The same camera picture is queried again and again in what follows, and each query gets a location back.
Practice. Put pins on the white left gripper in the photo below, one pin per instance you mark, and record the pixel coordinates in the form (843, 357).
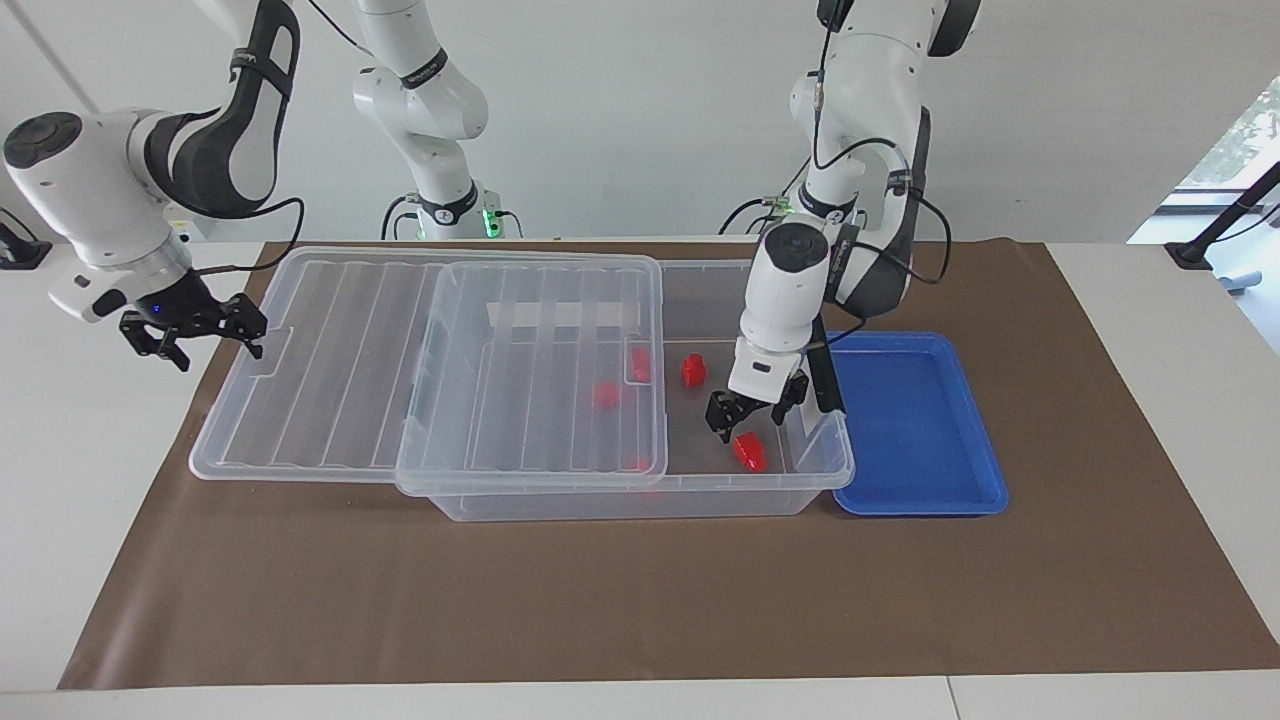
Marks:
(765, 370)

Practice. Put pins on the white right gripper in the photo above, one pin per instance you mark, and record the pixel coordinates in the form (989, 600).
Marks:
(170, 305)

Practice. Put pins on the red plastic block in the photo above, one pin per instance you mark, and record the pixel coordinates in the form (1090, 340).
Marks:
(748, 453)
(693, 370)
(606, 394)
(640, 363)
(643, 465)

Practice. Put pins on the clear ribbed plastic lid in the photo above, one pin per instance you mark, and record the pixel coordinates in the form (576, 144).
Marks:
(300, 380)

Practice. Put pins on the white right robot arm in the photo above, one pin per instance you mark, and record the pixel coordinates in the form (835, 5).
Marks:
(90, 190)

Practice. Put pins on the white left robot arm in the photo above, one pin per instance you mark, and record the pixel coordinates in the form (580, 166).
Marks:
(860, 80)

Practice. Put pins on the clear plastic storage box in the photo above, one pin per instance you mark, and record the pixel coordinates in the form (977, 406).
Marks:
(720, 490)

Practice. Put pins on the blue plastic tray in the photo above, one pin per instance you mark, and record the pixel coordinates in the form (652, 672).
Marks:
(910, 430)

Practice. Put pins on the black desk clamp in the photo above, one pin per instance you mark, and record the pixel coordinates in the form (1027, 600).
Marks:
(20, 250)

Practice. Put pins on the brown table mat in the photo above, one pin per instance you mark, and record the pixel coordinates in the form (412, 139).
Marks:
(640, 600)

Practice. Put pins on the black angled stand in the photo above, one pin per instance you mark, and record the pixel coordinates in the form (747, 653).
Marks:
(1190, 252)

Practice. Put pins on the light blue cylinder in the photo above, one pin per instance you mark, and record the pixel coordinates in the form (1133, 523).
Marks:
(1240, 280)

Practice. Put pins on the window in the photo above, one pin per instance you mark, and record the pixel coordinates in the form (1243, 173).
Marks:
(1240, 150)

